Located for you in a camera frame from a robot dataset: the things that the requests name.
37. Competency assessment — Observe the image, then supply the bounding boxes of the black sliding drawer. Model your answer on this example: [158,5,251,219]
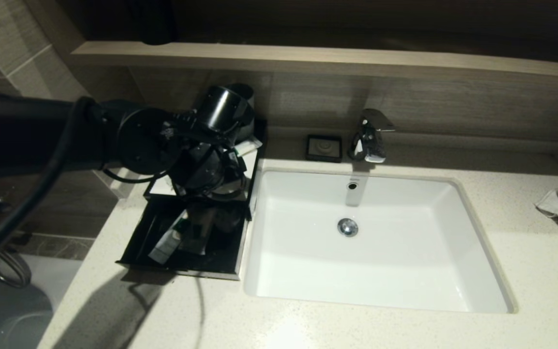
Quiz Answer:
[115,196,250,281]

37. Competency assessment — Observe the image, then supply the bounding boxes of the black amenity box with drawer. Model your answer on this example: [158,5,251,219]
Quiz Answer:
[143,115,268,222]

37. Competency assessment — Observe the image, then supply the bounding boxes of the slim long packet green label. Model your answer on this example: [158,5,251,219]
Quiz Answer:
[233,135,264,158]

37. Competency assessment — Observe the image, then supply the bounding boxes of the white rectangular pad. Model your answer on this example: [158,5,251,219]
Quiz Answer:
[149,148,259,203]

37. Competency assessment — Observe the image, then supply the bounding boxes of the grey cup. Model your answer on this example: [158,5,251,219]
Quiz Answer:
[228,83,256,141]

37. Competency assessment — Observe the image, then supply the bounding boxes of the small packet green label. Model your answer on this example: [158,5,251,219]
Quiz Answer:
[148,212,188,265]

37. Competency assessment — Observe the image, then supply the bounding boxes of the black square soap dish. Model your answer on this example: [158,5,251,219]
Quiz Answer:
[306,134,343,163]

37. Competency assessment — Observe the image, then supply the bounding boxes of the chrome faucet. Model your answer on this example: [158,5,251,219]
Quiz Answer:
[347,109,396,164]

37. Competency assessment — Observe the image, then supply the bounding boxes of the chrome sink drain stopper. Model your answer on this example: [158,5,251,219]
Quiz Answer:
[337,218,359,238]

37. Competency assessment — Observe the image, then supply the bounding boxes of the white rectangular sink basin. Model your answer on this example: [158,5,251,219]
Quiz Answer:
[244,167,519,315]

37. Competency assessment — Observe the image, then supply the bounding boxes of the thin black looped cable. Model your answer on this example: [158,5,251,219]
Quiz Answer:
[101,164,166,185]

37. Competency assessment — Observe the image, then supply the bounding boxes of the light wooden wall shelf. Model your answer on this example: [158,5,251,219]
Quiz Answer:
[72,41,558,81]

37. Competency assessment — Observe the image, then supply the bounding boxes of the chrome flexible hose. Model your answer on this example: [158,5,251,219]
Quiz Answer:
[0,245,33,290]

